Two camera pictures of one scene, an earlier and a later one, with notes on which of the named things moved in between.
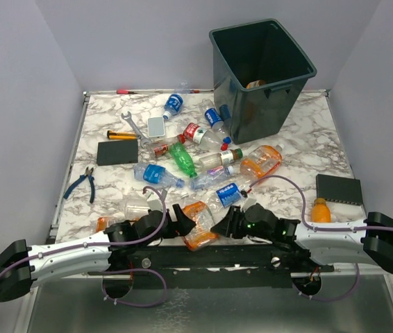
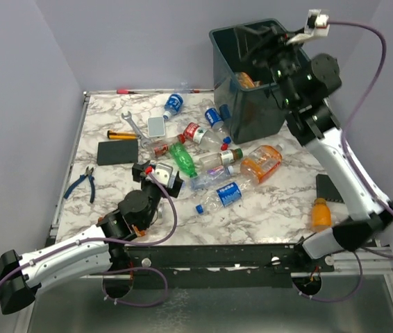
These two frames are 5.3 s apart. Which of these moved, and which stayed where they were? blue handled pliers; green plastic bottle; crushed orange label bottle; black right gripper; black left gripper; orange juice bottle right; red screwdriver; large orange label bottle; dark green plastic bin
Moved: black right gripper; black left gripper; crushed orange label bottle
Stayed: orange juice bottle right; red screwdriver; green plastic bottle; dark green plastic bin; large orange label bottle; blue handled pliers
